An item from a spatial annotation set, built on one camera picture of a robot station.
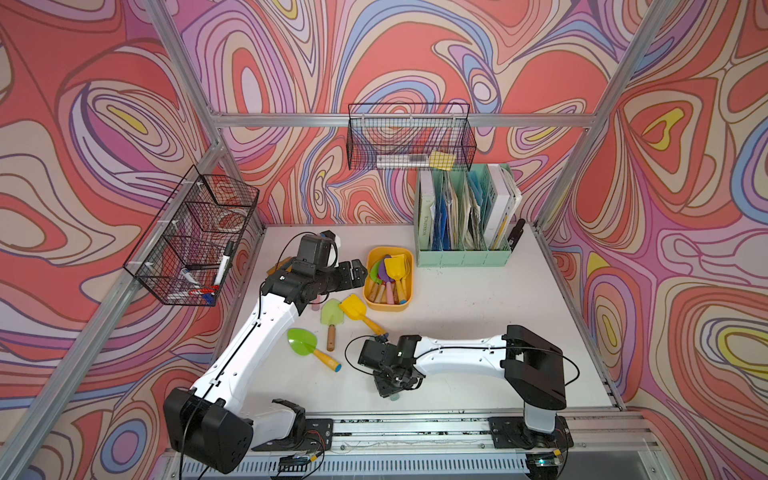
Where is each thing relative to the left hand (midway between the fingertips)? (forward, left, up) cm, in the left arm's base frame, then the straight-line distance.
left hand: (357, 273), depth 77 cm
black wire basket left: (+1, +43, +5) cm, 43 cm away
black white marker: (-1, +30, +9) cm, 31 cm away
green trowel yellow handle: (-9, +17, -23) cm, 30 cm away
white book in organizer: (+28, -46, -2) cm, 54 cm away
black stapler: (+37, -60, -22) cm, 73 cm away
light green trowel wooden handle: (+1, +10, -24) cm, 26 cm away
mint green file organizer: (+27, -33, -4) cm, 43 cm away
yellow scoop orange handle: (+3, +3, -23) cm, 23 cm away
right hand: (-23, -9, -23) cm, 34 cm away
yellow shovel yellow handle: (+19, -11, -21) cm, 30 cm away
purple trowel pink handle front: (+14, -7, -21) cm, 26 cm away
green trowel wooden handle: (+8, -3, -21) cm, 23 cm away
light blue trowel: (-24, -10, -22) cm, 34 cm away
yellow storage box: (+23, -3, -20) cm, 31 cm away
